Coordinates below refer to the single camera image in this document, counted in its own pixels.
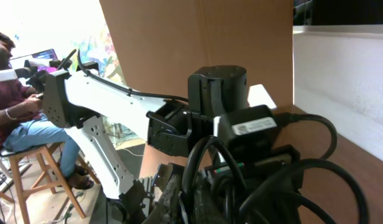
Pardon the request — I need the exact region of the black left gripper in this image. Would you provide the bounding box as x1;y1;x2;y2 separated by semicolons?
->
152;146;301;223

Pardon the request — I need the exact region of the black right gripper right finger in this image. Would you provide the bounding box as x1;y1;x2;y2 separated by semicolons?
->
193;180;229;224

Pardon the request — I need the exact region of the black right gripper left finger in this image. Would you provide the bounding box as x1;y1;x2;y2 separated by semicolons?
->
143;174;182;224

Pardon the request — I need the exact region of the black usb cable bundle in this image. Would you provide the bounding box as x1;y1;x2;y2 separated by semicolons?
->
178;135;369;224

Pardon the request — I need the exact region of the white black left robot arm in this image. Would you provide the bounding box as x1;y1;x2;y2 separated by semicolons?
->
44;65;303;223

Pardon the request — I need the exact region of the wooden stool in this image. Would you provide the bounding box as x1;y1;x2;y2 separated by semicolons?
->
0;142;86;223

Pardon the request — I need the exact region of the brown cardboard panel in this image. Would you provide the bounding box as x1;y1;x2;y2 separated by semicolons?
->
100;0;293;107

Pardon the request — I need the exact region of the seated person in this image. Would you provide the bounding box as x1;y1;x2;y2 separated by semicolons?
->
0;29;95;190

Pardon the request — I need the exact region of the black left camera cable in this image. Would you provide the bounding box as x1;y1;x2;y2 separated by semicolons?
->
56;48;189;103

